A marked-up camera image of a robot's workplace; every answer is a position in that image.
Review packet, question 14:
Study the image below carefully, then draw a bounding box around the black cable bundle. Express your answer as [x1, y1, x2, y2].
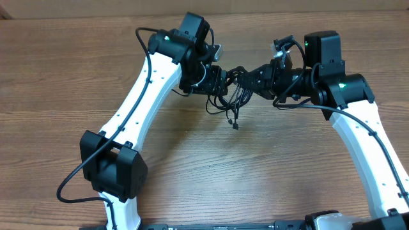
[204, 66, 255, 130]

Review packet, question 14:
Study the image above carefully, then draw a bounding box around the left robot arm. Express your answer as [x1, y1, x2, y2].
[80, 13, 228, 229]

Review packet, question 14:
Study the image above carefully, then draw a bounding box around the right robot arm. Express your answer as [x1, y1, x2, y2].
[237, 31, 408, 229]

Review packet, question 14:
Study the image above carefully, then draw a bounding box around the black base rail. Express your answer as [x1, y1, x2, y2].
[79, 210, 409, 230]

